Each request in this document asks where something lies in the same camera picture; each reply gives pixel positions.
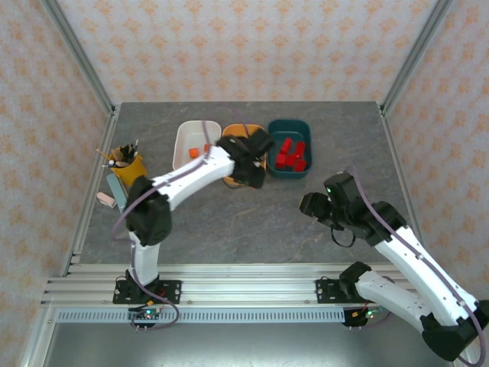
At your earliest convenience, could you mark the orange plastic container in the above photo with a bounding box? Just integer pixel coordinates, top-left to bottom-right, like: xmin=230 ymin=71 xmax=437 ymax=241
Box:
xmin=221 ymin=122 xmax=268 ymax=189

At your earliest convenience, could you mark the teal plastic container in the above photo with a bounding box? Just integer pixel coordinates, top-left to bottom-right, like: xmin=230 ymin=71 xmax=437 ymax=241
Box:
xmin=266 ymin=119 xmax=313 ymax=180

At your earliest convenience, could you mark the white plastic container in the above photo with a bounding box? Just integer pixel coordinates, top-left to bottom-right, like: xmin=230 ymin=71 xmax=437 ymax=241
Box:
xmin=171 ymin=120 xmax=222 ymax=173

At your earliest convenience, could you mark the small circuit board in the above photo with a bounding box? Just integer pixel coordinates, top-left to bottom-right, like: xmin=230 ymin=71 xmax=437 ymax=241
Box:
xmin=342 ymin=304 xmax=387 ymax=330
xmin=127 ymin=304 xmax=165 ymax=332

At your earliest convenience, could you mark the yellow pen cup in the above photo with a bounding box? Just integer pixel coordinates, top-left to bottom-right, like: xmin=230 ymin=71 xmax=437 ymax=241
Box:
xmin=108 ymin=151 xmax=148 ymax=188

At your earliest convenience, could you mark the light blue flat case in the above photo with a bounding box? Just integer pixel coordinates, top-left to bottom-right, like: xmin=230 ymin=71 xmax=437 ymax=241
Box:
xmin=105 ymin=172 xmax=130 ymax=213

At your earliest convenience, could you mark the pink eraser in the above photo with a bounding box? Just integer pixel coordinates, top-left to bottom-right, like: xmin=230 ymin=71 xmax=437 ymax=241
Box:
xmin=96 ymin=191 xmax=118 ymax=209

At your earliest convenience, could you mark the grey metal panel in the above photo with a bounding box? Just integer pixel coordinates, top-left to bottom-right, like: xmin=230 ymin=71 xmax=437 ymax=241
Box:
xmin=22 ymin=305 xmax=469 ymax=367

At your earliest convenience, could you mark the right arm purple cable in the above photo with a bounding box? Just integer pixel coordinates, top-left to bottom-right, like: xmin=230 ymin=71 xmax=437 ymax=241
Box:
xmin=349 ymin=166 xmax=487 ymax=366

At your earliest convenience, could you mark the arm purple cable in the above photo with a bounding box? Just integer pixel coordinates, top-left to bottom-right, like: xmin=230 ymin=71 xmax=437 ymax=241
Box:
xmin=349 ymin=166 xmax=487 ymax=366
xmin=110 ymin=106 xmax=254 ymax=332

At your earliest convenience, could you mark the thin black cable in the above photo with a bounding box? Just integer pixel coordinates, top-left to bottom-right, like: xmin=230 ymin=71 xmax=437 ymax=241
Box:
xmin=329 ymin=225 xmax=357 ymax=248

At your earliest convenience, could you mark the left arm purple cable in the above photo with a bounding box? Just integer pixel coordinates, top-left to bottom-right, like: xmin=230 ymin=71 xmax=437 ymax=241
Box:
xmin=110 ymin=106 xmax=254 ymax=332

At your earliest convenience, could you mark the aluminium table side rail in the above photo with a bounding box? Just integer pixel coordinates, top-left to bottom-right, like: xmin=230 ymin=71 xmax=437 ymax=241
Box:
xmin=60 ymin=106 xmax=120 ymax=277
xmin=379 ymin=105 xmax=436 ymax=276

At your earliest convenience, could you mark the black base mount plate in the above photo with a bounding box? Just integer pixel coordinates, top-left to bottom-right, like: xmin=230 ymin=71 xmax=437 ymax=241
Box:
xmin=314 ymin=278 xmax=368 ymax=305
xmin=112 ymin=279 xmax=183 ymax=305

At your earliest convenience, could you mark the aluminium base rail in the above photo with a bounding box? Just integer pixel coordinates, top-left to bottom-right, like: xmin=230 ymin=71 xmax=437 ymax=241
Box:
xmin=40 ymin=262 xmax=458 ymax=307

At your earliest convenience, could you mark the slotted cable duct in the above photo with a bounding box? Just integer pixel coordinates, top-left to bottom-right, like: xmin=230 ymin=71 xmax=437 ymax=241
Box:
xmin=56 ymin=310 xmax=346 ymax=325

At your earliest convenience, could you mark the aluminium frame post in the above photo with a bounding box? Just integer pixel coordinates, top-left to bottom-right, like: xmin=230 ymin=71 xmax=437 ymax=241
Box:
xmin=380 ymin=0 xmax=456 ymax=115
xmin=40 ymin=0 xmax=117 ymax=118

